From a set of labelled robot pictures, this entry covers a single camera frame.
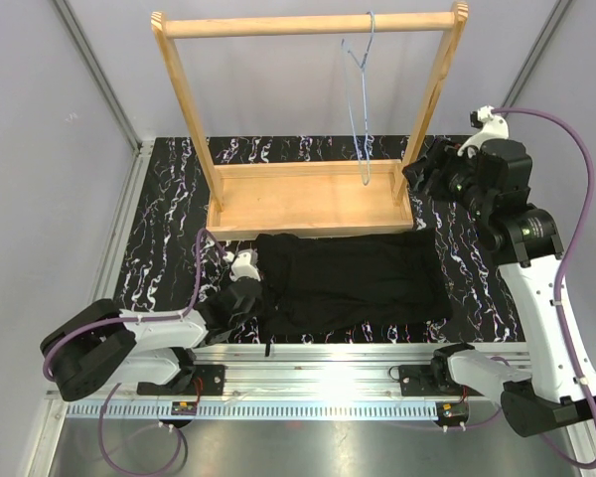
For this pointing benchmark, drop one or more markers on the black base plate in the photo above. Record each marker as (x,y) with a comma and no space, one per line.
(418,381)
(205,379)

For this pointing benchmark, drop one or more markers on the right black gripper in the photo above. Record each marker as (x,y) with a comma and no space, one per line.
(442,155)

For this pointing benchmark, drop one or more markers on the left aluminium frame post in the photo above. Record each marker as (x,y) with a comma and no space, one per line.
(85,50)

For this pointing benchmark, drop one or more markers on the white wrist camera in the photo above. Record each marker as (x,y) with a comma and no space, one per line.
(489,126)
(243,264)

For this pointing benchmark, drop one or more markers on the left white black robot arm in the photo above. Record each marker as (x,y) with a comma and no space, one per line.
(105,345)

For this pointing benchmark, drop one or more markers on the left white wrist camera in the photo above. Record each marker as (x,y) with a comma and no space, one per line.
(243,264)

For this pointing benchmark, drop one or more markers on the black trousers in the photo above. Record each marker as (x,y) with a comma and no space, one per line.
(322,285)

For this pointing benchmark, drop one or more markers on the aluminium frame post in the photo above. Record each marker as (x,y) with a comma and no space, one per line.
(85,50)
(509,36)

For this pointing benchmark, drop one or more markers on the right aluminium frame post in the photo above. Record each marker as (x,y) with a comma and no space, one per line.
(509,36)

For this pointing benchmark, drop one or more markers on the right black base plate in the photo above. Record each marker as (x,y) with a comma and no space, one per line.
(418,381)

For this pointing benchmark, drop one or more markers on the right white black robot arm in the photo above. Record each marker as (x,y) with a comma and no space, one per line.
(527,251)

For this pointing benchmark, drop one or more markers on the slotted grey cable duct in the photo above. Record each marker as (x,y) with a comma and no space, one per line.
(413,410)

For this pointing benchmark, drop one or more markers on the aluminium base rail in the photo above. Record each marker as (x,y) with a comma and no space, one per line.
(328,377)

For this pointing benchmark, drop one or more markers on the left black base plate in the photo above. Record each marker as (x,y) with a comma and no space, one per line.
(205,379)

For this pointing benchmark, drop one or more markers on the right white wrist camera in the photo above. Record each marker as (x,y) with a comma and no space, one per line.
(489,126)

